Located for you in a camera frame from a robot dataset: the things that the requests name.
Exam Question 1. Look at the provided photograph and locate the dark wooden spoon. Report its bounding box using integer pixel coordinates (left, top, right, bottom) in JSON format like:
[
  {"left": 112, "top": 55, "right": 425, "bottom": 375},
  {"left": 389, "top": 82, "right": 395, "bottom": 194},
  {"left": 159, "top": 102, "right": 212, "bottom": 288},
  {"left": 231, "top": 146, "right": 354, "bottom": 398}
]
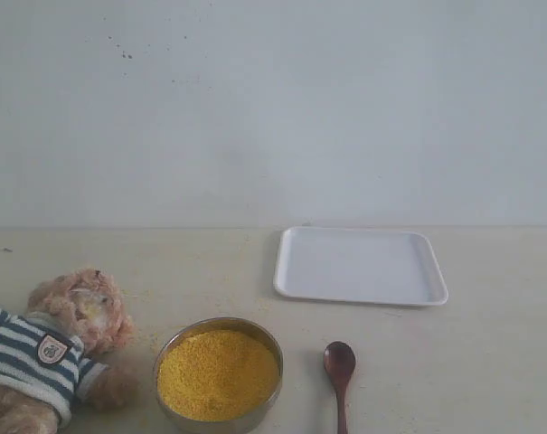
[{"left": 323, "top": 341, "right": 356, "bottom": 434}]

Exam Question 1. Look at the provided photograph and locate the white plastic tray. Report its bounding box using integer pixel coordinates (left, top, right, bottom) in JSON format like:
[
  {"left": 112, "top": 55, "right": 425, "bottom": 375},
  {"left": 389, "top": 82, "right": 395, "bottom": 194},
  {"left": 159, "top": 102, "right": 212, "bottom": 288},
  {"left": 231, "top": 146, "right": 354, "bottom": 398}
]
[{"left": 273, "top": 226, "right": 448, "bottom": 307}]

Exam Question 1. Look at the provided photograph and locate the steel bowl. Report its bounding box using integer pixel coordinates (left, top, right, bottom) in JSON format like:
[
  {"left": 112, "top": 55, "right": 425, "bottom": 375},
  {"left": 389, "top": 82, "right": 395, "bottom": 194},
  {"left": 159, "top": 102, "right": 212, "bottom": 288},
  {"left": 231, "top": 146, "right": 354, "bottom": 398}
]
[{"left": 154, "top": 317, "right": 283, "bottom": 433}]

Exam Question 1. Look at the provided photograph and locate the plush teddy bear striped sweater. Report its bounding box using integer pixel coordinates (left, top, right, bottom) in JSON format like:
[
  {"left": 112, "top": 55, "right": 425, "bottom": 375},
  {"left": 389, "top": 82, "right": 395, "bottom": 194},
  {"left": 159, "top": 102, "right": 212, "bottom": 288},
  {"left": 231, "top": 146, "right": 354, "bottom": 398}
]
[{"left": 0, "top": 268, "right": 137, "bottom": 433}]

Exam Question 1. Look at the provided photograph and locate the yellow millet grain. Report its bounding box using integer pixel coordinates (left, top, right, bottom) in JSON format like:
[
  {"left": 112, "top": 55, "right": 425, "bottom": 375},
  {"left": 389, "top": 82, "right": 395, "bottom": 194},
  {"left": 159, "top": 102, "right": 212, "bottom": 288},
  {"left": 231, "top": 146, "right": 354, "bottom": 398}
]
[{"left": 157, "top": 330, "right": 280, "bottom": 422}]

